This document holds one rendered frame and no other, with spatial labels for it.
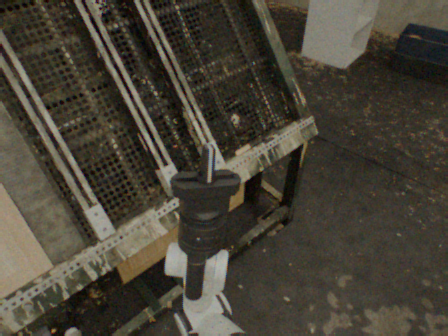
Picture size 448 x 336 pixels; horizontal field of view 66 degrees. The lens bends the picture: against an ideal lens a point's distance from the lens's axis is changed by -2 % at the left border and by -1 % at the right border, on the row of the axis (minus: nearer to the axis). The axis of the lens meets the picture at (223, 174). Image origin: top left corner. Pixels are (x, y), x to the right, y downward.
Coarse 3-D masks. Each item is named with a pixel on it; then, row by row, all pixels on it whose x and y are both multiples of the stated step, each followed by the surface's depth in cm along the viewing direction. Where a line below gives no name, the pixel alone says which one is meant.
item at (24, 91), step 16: (0, 32) 115; (0, 48) 118; (0, 64) 114; (16, 64) 117; (16, 80) 120; (16, 96) 120; (32, 96) 119; (32, 112) 119; (48, 128) 124; (48, 144) 121; (64, 144) 123; (64, 160) 127; (64, 176) 123; (80, 176) 126; (80, 192) 126; (96, 208) 128; (96, 224) 128
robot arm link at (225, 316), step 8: (216, 296) 88; (224, 304) 87; (176, 312) 86; (224, 312) 85; (176, 320) 85; (208, 320) 82; (216, 320) 80; (224, 320) 79; (232, 320) 84; (184, 328) 83; (200, 328) 81; (208, 328) 78; (216, 328) 76; (224, 328) 75; (232, 328) 74; (240, 328) 76
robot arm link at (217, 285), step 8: (224, 256) 68; (216, 264) 67; (224, 264) 67; (216, 272) 67; (224, 272) 67; (184, 280) 75; (216, 280) 68; (224, 280) 68; (208, 288) 73; (216, 288) 71
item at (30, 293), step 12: (312, 120) 189; (288, 132) 179; (276, 144) 175; (228, 168) 160; (168, 204) 145; (156, 216) 142; (132, 228) 136; (108, 240) 132; (120, 240) 134; (72, 264) 125; (84, 264) 127; (60, 276) 123; (12, 300) 115; (24, 300) 117; (0, 312) 113
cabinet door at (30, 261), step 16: (0, 192) 117; (0, 208) 117; (16, 208) 120; (0, 224) 117; (16, 224) 119; (0, 240) 117; (16, 240) 119; (32, 240) 122; (0, 256) 117; (16, 256) 119; (32, 256) 122; (0, 272) 117; (16, 272) 119; (32, 272) 121; (0, 288) 116; (16, 288) 119
